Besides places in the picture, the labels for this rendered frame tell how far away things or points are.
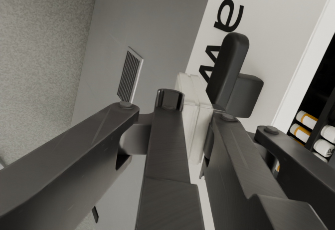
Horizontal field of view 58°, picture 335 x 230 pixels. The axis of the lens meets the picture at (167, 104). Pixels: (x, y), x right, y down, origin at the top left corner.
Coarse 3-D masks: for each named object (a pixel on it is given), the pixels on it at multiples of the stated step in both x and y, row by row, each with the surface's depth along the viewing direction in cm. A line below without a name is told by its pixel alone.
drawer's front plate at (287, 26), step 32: (256, 0) 20; (288, 0) 18; (320, 0) 16; (224, 32) 23; (256, 32) 20; (288, 32) 18; (320, 32) 17; (192, 64) 26; (256, 64) 20; (288, 64) 18; (288, 96) 18; (256, 128) 20; (288, 128) 19
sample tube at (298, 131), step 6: (294, 126) 29; (300, 126) 29; (294, 132) 29; (300, 132) 28; (306, 132) 28; (300, 138) 28; (306, 138) 28; (318, 144) 27; (324, 144) 26; (330, 144) 26; (318, 150) 27; (324, 150) 26; (330, 150) 26; (324, 156) 26
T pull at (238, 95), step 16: (224, 48) 17; (240, 48) 17; (224, 64) 17; (240, 64) 17; (224, 80) 18; (240, 80) 18; (256, 80) 19; (208, 96) 18; (224, 96) 18; (240, 96) 19; (256, 96) 19; (240, 112) 19
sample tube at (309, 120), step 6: (300, 114) 29; (306, 114) 28; (300, 120) 29; (306, 120) 28; (312, 120) 27; (312, 126) 27; (330, 126) 26; (324, 132) 26; (330, 132) 26; (330, 138) 26
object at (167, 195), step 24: (168, 96) 13; (168, 120) 12; (168, 144) 10; (144, 168) 12; (168, 168) 8; (144, 192) 6; (168, 192) 6; (192, 192) 6; (144, 216) 5; (168, 216) 6; (192, 216) 6
